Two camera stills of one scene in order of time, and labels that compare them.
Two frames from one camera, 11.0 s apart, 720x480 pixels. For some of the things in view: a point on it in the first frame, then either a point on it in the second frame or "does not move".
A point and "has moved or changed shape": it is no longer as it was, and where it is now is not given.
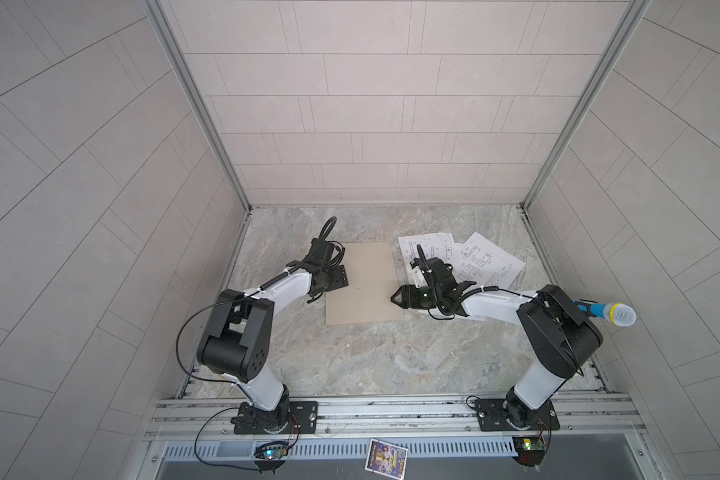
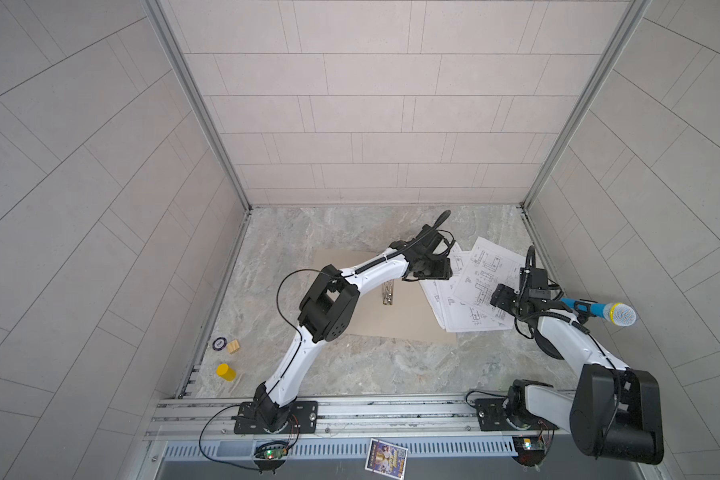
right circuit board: [529, 450] does not move
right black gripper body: [424, 297] -> [508, 300]
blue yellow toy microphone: [617, 313] does not move
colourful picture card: [386, 459] does not move
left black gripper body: [333, 278] -> [432, 268]
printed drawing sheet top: [485, 264] does not move
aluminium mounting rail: [582, 419] does not move
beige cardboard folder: [371, 277] has moved or changed shape
